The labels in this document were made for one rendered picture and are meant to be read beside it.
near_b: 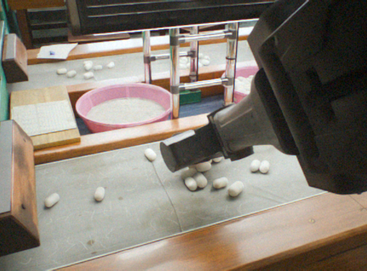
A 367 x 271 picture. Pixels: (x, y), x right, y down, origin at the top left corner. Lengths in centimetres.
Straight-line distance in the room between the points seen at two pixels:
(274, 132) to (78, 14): 44
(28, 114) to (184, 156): 52
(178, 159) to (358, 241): 33
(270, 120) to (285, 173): 56
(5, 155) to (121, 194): 22
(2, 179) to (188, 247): 30
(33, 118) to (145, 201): 40
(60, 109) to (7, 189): 44
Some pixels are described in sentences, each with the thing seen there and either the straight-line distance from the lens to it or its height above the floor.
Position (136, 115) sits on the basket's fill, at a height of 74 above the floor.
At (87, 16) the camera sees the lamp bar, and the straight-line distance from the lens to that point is 62.
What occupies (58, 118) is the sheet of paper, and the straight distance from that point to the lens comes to 95.
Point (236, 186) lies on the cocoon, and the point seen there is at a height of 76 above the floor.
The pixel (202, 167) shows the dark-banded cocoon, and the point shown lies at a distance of 77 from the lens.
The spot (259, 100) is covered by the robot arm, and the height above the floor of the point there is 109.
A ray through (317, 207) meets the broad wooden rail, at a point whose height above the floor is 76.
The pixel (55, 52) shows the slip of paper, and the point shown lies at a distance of 149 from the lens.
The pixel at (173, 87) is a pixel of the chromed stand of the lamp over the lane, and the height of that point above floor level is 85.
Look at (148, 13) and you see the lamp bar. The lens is 64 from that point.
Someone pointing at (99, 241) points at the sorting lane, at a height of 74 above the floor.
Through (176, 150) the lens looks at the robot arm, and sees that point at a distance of 59.
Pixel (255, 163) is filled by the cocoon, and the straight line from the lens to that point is 79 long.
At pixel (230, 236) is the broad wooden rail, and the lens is 61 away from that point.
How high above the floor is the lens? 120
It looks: 30 degrees down
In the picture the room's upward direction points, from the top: straight up
